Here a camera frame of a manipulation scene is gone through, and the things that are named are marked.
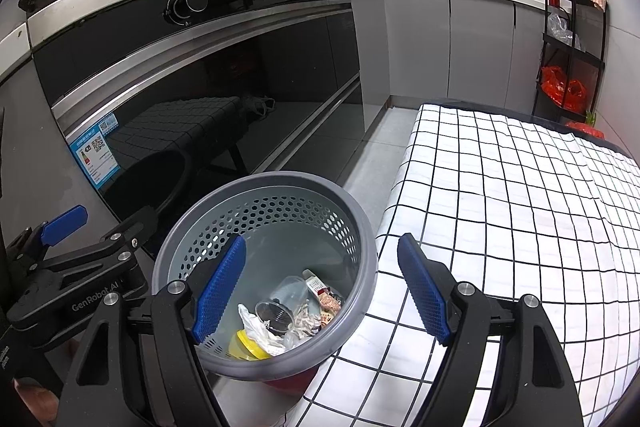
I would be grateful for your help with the clear plastic cup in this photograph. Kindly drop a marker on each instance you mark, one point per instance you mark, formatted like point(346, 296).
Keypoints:
point(287, 294)

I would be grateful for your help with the grey perforated waste basket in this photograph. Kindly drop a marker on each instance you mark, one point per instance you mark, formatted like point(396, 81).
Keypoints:
point(367, 267)

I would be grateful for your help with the red white snack packet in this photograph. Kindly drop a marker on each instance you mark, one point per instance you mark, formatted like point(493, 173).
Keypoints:
point(332, 304)

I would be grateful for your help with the white paper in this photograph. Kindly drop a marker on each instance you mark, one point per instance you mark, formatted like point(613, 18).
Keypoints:
point(306, 319)

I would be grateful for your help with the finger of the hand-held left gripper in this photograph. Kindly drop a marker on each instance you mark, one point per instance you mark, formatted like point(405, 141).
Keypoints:
point(127, 232)
point(62, 223)

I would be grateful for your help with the person's left hand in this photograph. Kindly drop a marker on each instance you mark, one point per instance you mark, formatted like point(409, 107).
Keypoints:
point(35, 399)

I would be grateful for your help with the clear plastic bag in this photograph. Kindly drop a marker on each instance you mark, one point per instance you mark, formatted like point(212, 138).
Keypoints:
point(562, 29)
point(260, 329)

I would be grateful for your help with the red plastic tub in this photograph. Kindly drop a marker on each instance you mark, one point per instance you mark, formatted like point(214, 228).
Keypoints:
point(585, 129)

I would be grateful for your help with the red plastic bag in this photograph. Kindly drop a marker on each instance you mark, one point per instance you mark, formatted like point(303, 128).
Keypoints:
point(562, 89)

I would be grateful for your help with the red plastic basin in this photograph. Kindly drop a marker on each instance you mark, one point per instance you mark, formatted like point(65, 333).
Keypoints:
point(292, 379)

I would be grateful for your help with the blue label sticker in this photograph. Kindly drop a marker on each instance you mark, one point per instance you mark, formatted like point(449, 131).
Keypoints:
point(95, 152)

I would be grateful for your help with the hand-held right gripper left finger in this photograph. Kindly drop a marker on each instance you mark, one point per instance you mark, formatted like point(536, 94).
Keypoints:
point(220, 289)

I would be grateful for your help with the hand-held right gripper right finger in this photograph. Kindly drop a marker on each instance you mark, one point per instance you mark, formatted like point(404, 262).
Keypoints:
point(425, 289)

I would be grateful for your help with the black storage rack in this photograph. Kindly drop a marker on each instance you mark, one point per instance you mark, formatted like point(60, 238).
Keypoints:
point(597, 72)

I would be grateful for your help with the grey kitchen cabinet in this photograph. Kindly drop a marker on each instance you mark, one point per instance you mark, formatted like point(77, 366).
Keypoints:
point(480, 47)

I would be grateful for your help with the white black-checked tablecloth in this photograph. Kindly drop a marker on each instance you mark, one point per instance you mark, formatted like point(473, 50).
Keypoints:
point(525, 232)

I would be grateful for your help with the yellow plastic lid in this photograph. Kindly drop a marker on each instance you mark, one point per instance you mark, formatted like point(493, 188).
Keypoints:
point(245, 347)

